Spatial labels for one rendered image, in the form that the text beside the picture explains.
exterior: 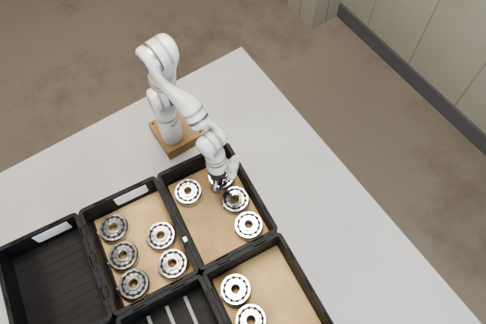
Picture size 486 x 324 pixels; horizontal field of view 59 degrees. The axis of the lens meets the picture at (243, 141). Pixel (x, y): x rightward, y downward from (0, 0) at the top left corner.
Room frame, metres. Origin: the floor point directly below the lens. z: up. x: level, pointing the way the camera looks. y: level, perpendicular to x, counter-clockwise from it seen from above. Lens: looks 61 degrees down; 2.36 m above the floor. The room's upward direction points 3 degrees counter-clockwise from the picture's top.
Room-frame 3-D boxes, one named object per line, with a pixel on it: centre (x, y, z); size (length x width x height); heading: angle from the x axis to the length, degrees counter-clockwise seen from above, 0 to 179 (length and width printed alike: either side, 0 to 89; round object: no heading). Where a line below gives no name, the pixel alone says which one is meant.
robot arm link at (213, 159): (0.65, 0.10, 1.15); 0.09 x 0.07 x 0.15; 132
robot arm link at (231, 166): (0.65, 0.08, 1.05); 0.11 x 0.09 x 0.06; 77
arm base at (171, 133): (0.94, 0.30, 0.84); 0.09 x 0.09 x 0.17; 29
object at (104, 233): (0.51, 0.49, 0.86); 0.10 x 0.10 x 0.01
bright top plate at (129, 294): (0.30, 0.40, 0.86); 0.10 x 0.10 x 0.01
